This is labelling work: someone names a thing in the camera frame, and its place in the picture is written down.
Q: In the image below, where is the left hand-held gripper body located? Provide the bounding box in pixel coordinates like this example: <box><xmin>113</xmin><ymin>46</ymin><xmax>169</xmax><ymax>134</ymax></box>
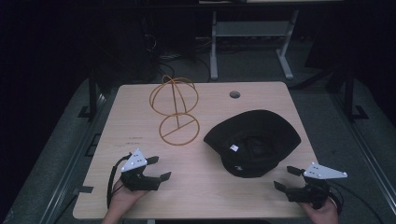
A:
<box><xmin>120</xmin><ymin>148</ymin><xmax>162</xmax><ymax>192</ymax></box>

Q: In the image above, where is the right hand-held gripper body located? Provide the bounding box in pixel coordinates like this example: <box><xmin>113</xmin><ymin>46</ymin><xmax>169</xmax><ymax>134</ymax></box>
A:
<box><xmin>285</xmin><ymin>161</ymin><xmax>348</xmax><ymax>210</ymax></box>

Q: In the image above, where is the person's left hand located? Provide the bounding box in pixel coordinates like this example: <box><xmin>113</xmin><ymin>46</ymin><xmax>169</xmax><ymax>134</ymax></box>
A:
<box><xmin>106</xmin><ymin>179</ymin><xmax>148</xmax><ymax>219</ymax></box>

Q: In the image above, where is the person's right hand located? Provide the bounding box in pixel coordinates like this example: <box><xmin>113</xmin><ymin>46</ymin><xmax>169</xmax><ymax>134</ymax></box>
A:
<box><xmin>300</xmin><ymin>198</ymin><xmax>340</xmax><ymax>224</ymax></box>

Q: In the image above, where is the black bucket hat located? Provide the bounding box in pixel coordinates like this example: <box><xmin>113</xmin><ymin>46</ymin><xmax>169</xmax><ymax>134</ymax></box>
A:
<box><xmin>203</xmin><ymin>108</ymin><xmax>303</xmax><ymax>179</ymax></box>

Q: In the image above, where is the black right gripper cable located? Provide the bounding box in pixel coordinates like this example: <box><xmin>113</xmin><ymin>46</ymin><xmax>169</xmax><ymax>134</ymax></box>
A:
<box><xmin>326</xmin><ymin>179</ymin><xmax>385</xmax><ymax>224</ymax></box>

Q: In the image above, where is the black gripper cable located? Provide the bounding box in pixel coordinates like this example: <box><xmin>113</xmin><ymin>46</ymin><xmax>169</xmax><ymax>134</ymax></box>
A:
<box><xmin>326</xmin><ymin>179</ymin><xmax>385</xmax><ymax>224</ymax></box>
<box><xmin>106</xmin><ymin>152</ymin><xmax>134</xmax><ymax>209</ymax></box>

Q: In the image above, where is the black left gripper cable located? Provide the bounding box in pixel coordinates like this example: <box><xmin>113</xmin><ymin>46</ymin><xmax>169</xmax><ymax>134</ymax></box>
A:
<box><xmin>106</xmin><ymin>152</ymin><xmax>134</xmax><ymax>209</ymax></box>

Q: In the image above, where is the gold wire hat stand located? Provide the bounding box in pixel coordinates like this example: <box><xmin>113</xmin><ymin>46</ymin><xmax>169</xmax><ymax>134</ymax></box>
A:
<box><xmin>148</xmin><ymin>74</ymin><xmax>201</xmax><ymax>147</ymax></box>

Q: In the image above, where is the aluminium floor rail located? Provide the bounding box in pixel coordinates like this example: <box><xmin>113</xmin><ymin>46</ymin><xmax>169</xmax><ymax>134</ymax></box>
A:
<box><xmin>331</xmin><ymin>91</ymin><xmax>396</xmax><ymax>216</ymax></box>
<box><xmin>38</xmin><ymin>91</ymin><xmax>108</xmax><ymax>224</ymax></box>

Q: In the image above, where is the bundle of floor cables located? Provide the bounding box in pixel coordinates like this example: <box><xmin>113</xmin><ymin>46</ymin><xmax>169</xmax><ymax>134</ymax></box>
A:
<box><xmin>141</xmin><ymin>32</ymin><xmax>213</xmax><ymax>82</ymax></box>

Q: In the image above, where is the grey metal desk frame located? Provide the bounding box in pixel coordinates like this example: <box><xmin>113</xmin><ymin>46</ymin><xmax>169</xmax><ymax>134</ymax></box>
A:
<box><xmin>209</xmin><ymin>8</ymin><xmax>301</xmax><ymax>81</ymax></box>

